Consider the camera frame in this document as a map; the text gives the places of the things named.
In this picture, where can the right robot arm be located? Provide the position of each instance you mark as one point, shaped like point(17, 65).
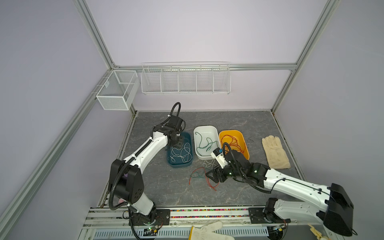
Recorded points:
point(329, 205)

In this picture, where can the white glove at front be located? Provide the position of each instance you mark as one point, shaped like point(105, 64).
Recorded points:
point(208, 232)

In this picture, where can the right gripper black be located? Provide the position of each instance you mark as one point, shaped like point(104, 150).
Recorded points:
point(215, 172)

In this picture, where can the white mesh box basket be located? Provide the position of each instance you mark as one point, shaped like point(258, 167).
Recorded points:
point(119, 90)

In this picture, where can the yellow plastic bin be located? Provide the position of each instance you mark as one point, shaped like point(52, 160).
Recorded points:
point(236, 141)

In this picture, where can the small cream object front right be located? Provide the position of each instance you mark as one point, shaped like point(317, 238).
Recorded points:
point(317, 233)

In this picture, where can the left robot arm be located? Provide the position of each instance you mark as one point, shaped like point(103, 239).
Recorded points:
point(134, 166)

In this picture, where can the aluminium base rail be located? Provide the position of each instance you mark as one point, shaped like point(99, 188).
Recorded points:
point(210, 216)

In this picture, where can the beige work glove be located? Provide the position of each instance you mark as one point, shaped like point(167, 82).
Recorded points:
point(276, 156)

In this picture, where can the purple object at left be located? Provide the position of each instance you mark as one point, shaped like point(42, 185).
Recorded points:
point(121, 189)

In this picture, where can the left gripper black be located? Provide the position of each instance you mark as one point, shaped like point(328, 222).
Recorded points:
point(180, 143)

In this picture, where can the white plastic bin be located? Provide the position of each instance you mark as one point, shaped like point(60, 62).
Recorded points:
point(206, 139)

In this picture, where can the white wire shelf basket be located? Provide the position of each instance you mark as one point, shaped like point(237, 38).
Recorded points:
point(186, 78)

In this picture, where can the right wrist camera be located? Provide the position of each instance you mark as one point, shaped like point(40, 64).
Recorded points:
point(218, 155)

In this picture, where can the dark teal plastic bin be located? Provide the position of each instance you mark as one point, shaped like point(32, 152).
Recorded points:
point(183, 157)

